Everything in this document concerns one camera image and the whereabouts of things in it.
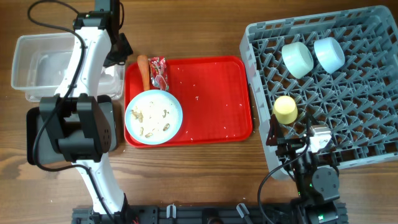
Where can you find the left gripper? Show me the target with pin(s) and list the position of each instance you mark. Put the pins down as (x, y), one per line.
(128, 52)

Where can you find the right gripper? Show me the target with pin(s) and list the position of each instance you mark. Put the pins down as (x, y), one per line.
(288, 145)

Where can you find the yellow cup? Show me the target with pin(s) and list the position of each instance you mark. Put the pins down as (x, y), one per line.
(285, 109)

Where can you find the orange carrot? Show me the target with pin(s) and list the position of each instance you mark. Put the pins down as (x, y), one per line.
(143, 64)

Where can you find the red snack wrapper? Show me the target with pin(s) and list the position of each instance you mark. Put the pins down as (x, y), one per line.
(158, 73)

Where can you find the green bowl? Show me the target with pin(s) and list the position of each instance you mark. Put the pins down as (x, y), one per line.
(297, 59)

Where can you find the light blue plate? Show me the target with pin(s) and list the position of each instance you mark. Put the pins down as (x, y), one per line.
(153, 117)

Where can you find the light blue bowl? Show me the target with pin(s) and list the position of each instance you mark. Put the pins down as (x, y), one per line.
(329, 54)

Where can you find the white tissue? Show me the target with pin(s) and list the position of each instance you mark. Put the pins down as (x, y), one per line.
(108, 75)

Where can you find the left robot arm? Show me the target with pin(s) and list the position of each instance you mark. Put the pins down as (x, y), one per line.
(108, 199)

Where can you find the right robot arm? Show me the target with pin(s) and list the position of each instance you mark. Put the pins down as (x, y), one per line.
(317, 184)

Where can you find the grey dishwasher rack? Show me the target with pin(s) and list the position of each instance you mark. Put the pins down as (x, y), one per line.
(358, 102)

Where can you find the clear plastic bin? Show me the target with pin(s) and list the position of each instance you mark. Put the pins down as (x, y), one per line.
(43, 65)

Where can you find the red serving tray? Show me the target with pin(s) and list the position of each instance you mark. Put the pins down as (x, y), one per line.
(213, 93)

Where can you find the black tray bin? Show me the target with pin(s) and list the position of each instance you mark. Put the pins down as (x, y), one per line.
(31, 137)

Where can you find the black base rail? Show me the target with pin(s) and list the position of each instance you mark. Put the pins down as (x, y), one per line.
(277, 213)

